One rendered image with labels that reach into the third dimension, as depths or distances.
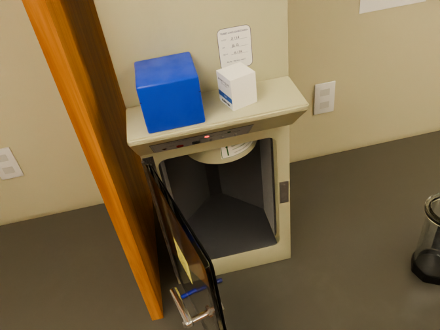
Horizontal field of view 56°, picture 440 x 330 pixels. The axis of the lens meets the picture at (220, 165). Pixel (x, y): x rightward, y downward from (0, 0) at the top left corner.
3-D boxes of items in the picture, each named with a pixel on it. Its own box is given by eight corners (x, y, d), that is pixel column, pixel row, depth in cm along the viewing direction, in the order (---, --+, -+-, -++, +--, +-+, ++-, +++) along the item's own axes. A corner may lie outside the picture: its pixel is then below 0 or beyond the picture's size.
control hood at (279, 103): (137, 149, 85) (124, 107, 79) (290, 117, 87) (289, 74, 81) (139, 186, 76) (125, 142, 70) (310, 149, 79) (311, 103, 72)
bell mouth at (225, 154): (179, 128, 106) (175, 109, 103) (247, 114, 108) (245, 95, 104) (188, 171, 93) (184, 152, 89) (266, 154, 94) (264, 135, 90)
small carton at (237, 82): (219, 99, 77) (215, 70, 73) (243, 90, 78) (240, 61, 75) (233, 111, 73) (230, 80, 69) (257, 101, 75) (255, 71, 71)
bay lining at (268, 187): (175, 201, 129) (149, 103, 107) (256, 184, 131) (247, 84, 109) (184, 264, 110) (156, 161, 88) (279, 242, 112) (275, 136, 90)
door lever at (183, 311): (193, 283, 85) (191, 275, 83) (213, 321, 78) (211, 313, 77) (169, 295, 84) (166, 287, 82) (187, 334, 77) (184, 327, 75)
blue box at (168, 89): (145, 105, 78) (133, 61, 73) (197, 95, 79) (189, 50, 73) (148, 135, 71) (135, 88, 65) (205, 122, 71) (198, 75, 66)
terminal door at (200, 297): (181, 276, 111) (146, 159, 85) (234, 380, 89) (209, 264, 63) (178, 277, 110) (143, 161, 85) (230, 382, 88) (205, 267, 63)
